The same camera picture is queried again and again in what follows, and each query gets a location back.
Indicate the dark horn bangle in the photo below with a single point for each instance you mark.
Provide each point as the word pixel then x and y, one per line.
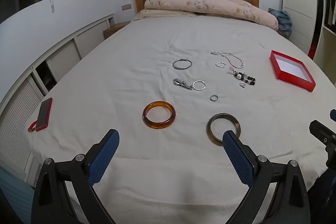
pixel 209 129

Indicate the thin silver bangle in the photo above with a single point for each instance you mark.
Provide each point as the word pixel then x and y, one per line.
pixel 182 69

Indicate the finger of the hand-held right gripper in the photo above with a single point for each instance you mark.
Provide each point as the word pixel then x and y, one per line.
pixel 332 115
pixel 321 132

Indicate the amber bangle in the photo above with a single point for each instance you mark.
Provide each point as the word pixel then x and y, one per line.
pixel 158 104

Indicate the cream pillow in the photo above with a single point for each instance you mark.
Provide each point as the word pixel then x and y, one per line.
pixel 157 14

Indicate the open shelf unit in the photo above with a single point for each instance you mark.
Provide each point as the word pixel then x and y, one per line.
pixel 329 3

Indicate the pink floral quilt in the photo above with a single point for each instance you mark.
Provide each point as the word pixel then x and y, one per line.
pixel 210 3

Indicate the wooden nightstand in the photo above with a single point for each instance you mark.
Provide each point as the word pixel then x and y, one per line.
pixel 113 28

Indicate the red cased phone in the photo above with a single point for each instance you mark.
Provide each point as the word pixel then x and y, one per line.
pixel 43 113

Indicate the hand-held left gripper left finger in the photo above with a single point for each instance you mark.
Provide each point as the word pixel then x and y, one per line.
pixel 103 155

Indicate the red box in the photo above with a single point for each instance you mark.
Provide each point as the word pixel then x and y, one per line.
pixel 291 67

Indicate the light blue cloth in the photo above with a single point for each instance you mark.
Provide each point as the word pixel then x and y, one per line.
pixel 10 187

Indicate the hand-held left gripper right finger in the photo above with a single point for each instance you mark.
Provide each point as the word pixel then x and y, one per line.
pixel 236 158

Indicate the white louvred cabinets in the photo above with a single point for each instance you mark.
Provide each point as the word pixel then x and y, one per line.
pixel 65 56

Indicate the bed with white sheet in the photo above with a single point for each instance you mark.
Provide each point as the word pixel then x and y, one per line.
pixel 131 56

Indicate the wall socket plate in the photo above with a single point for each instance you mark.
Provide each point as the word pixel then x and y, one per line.
pixel 126 6

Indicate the dark cloth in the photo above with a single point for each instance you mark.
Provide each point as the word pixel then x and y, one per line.
pixel 325 192

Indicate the white wardrobe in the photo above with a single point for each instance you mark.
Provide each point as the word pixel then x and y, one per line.
pixel 299 3

